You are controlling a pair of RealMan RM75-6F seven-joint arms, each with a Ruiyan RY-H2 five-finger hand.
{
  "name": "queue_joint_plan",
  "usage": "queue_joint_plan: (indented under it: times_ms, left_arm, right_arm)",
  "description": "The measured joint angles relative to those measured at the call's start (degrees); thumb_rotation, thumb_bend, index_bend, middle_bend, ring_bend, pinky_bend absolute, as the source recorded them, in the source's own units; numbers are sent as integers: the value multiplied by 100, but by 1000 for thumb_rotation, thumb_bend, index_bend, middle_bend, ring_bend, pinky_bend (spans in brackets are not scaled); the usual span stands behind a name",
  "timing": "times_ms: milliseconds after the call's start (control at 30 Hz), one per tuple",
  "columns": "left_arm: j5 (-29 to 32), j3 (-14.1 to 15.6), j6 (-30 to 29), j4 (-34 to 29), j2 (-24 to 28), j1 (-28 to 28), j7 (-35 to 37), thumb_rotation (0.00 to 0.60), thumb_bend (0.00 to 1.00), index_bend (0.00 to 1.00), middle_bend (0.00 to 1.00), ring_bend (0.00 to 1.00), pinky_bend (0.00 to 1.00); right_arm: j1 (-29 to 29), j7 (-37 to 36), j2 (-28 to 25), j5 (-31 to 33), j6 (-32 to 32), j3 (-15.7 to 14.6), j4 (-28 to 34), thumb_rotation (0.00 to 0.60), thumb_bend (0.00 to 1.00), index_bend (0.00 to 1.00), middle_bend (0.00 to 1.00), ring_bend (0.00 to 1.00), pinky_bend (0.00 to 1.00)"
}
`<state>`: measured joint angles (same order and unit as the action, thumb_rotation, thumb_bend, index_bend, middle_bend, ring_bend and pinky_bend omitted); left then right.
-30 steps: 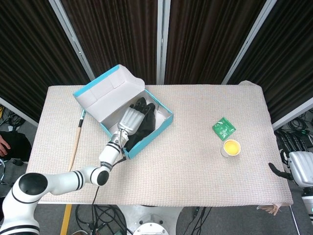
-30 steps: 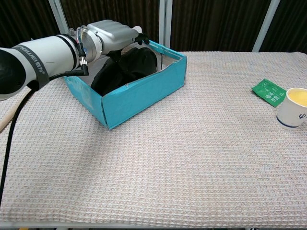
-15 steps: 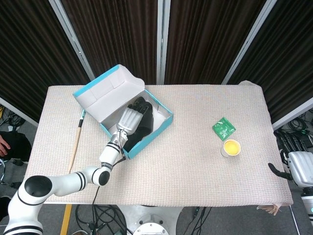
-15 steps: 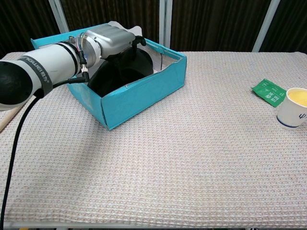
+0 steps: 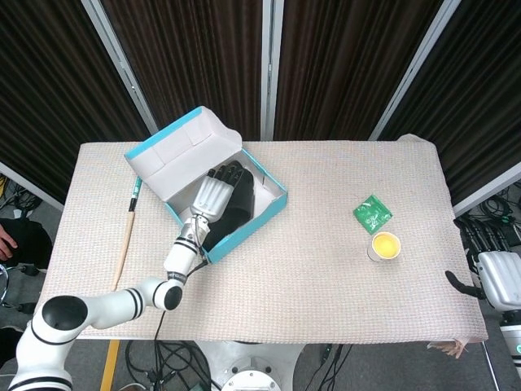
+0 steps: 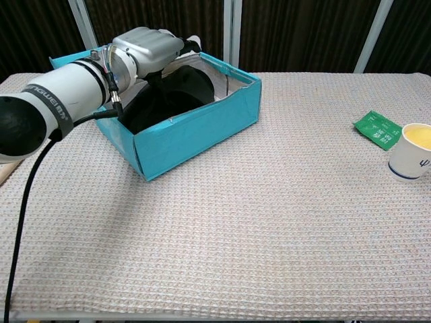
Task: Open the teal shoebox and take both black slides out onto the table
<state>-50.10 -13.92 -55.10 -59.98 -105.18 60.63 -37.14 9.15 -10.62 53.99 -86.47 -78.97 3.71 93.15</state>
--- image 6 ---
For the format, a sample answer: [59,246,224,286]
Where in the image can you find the grey metal partition post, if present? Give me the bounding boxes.
[68,0,100,51]
[354,0,395,73]
[224,0,242,67]

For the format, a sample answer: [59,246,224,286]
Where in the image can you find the dark ribbed partition panel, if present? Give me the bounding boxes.
[0,0,87,83]
[84,0,226,60]
[365,0,431,74]
[239,0,383,73]

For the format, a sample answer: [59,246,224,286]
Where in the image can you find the black slipper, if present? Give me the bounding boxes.
[161,65,216,105]
[119,87,207,135]

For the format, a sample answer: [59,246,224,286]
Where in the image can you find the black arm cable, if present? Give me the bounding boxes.
[3,100,122,323]

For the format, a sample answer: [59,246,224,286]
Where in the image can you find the beige woven tablecloth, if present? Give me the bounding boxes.
[0,71,431,319]

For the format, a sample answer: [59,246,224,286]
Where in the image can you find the turquoise shoe box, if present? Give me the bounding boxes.
[49,50,263,182]

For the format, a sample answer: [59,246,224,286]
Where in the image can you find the paper cup yellow liquid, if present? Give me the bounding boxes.
[387,122,431,183]

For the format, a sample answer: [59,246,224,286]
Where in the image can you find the green sachet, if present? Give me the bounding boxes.
[353,110,403,152]

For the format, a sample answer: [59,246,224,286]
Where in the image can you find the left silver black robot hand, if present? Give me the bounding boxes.
[112,26,202,98]

